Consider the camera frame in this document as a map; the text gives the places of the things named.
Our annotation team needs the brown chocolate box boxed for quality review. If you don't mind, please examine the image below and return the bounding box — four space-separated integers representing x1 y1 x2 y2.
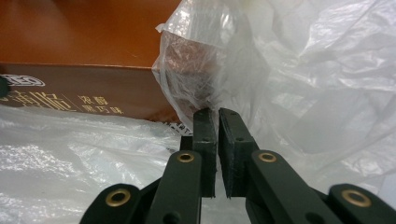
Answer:
0 0 219 124

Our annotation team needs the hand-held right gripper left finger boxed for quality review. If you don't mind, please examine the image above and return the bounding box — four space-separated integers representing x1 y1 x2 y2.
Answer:
146 107 218 224

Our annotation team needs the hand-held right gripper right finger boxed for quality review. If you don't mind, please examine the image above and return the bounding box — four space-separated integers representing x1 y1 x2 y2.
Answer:
218 107 344 224

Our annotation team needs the clear plastic bag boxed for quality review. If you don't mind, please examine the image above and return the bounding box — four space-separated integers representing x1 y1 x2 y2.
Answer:
0 0 396 224

